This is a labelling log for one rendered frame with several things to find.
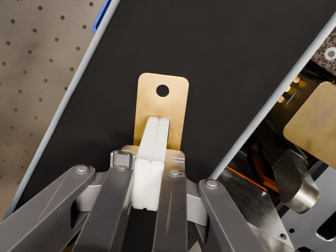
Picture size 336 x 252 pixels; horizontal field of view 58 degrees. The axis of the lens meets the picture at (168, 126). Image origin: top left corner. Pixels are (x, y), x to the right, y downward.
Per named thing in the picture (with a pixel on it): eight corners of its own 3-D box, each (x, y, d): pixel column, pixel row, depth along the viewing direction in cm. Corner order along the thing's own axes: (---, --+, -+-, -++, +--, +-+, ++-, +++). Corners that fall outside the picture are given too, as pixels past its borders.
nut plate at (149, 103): (176, 174, 26) (175, 182, 25) (131, 169, 26) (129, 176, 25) (189, 77, 23) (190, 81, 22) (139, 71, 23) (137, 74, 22)
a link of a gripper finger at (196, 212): (159, 194, 14) (223, 202, 14) (165, 148, 19) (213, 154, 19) (156, 220, 15) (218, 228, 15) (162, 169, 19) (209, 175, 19)
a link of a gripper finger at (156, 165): (149, 161, 15) (164, 163, 15) (159, 116, 22) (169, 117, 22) (144, 210, 16) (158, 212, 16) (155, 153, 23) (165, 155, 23)
